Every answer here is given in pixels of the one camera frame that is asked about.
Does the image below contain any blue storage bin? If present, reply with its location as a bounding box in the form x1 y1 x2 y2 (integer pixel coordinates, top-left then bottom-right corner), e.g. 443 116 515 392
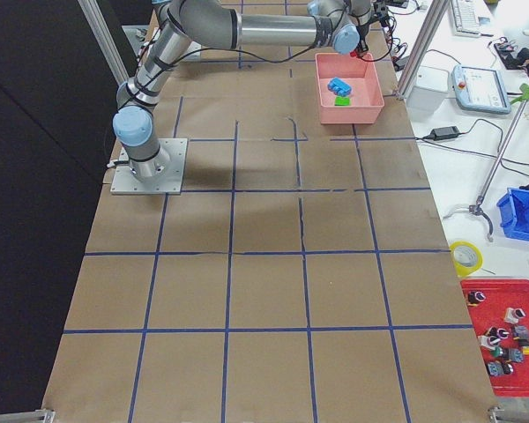
496 188 529 241

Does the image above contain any teach pendant tablet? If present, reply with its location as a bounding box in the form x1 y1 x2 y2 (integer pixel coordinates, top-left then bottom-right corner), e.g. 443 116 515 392
451 64 511 115

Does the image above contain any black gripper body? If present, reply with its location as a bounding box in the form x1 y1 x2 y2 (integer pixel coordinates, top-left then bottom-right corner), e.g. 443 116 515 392
356 22 370 46

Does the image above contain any blue toy block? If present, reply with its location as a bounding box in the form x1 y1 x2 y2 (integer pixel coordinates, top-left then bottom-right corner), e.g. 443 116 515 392
327 78 352 97

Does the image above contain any yellow tape roll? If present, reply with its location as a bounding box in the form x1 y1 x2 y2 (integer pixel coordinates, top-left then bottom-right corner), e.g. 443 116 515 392
451 241 483 278

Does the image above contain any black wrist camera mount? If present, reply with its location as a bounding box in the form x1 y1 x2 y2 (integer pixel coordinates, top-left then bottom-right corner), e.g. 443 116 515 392
369 1 390 28

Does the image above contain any aluminium frame post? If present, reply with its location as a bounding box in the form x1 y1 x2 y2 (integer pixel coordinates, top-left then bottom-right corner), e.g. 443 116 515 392
395 0 448 100

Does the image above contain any red parts tray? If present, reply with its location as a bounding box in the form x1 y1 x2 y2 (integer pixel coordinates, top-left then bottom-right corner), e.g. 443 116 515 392
461 278 529 397

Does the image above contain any black power adapter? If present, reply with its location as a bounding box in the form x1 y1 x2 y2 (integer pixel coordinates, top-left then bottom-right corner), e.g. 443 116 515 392
428 126 461 141

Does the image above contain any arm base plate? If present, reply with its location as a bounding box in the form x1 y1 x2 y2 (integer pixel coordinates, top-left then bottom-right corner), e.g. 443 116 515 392
110 138 188 195

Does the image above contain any white keyboard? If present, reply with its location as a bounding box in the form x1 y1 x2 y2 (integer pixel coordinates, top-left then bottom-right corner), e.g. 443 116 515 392
449 0 481 37

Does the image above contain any green toy block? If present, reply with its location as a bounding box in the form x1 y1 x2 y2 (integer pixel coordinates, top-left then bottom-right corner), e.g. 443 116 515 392
334 96 351 107

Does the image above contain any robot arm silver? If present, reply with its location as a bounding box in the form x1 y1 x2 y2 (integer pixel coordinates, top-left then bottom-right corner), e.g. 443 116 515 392
113 0 374 182

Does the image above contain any pink plastic box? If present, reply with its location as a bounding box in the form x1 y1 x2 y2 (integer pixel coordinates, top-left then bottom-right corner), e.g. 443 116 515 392
316 53 384 124

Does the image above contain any white square device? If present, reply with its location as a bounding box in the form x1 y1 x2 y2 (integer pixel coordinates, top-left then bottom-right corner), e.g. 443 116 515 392
406 66 450 113

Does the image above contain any reach grabber tool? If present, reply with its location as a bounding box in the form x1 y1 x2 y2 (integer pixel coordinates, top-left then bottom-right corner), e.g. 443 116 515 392
443 83 529 242

